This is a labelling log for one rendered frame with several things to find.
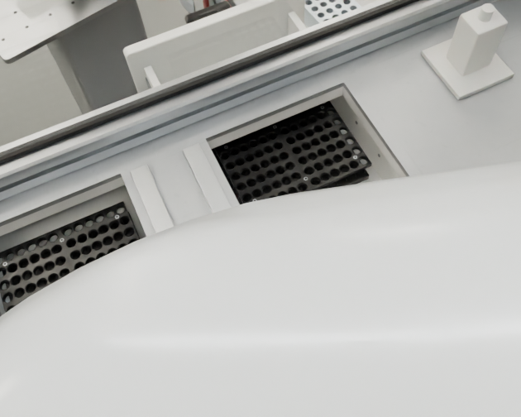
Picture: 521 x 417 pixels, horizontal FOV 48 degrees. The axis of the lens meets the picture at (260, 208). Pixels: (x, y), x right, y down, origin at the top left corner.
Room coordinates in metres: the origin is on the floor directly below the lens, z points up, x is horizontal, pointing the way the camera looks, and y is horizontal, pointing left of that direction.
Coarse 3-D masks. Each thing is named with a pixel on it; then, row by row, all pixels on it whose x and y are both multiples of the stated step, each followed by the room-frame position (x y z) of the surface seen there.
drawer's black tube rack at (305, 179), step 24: (288, 120) 0.48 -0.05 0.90; (312, 120) 0.50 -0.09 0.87; (240, 144) 0.45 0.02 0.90; (264, 144) 0.45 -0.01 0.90; (288, 144) 0.44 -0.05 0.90; (312, 144) 0.46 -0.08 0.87; (336, 144) 0.44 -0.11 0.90; (240, 168) 0.41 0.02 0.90; (264, 168) 0.41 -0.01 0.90; (288, 168) 0.42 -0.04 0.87; (312, 168) 0.40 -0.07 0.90; (336, 168) 0.40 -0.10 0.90; (360, 168) 0.40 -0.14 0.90; (240, 192) 0.38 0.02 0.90; (264, 192) 0.39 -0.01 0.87; (288, 192) 0.37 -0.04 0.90
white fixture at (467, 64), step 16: (464, 16) 0.52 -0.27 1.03; (480, 16) 0.51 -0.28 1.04; (496, 16) 0.51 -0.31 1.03; (464, 32) 0.50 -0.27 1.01; (480, 32) 0.49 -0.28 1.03; (496, 32) 0.49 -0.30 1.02; (432, 48) 0.54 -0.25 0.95; (448, 48) 0.54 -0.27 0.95; (464, 48) 0.50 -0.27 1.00; (480, 48) 0.49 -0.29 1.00; (496, 48) 0.50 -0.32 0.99; (432, 64) 0.51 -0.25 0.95; (448, 64) 0.51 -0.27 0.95; (464, 64) 0.49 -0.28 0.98; (480, 64) 0.49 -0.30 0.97; (496, 64) 0.50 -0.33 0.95; (448, 80) 0.48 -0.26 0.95; (464, 80) 0.48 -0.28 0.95; (480, 80) 0.48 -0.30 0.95; (496, 80) 0.47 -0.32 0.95; (464, 96) 0.46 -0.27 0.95
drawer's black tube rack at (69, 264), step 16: (112, 224) 0.37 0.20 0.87; (128, 224) 0.35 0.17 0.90; (64, 240) 0.33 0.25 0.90; (80, 240) 0.34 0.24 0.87; (96, 240) 0.33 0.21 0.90; (112, 240) 0.33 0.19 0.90; (128, 240) 0.32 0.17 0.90; (32, 256) 0.32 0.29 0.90; (48, 256) 0.33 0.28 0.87; (64, 256) 0.31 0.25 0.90; (80, 256) 0.31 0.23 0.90; (96, 256) 0.30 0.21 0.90; (16, 272) 0.29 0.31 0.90; (32, 272) 0.29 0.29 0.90; (48, 272) 0.29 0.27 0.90; (64, 272) 0.30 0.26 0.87; (0, 288) 0.28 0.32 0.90; (16, 288) 0.27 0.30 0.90; (32, 288) 0.28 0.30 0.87; (16, 304) 0.25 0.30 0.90
